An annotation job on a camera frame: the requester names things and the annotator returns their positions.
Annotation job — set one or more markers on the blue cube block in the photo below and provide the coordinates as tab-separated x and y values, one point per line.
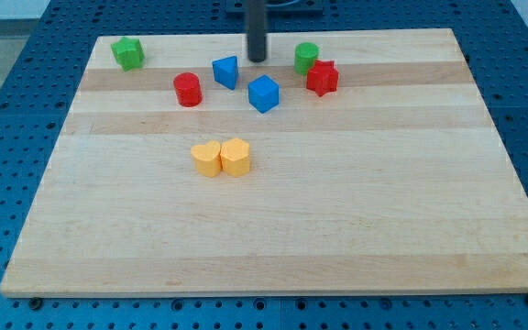
263	93

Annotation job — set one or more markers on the light wooden board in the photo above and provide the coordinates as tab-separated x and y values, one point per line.
397	183

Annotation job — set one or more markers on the red star block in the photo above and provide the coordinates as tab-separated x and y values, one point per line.
322	77

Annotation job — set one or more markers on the green star block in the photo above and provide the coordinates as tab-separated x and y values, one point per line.
128	53

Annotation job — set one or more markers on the green cylinder block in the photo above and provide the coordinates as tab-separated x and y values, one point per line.
305	55

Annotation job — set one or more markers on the yellow hexagon block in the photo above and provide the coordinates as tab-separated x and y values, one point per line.
235	157

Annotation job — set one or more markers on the blue triangular prism block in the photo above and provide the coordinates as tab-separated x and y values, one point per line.
225	72

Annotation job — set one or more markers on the yellow heart block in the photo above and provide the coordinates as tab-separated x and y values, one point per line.
206	158

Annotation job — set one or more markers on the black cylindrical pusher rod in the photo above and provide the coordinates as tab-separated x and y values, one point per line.
256	30

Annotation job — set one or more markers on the red cylinder block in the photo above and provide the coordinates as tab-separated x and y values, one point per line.
188	89

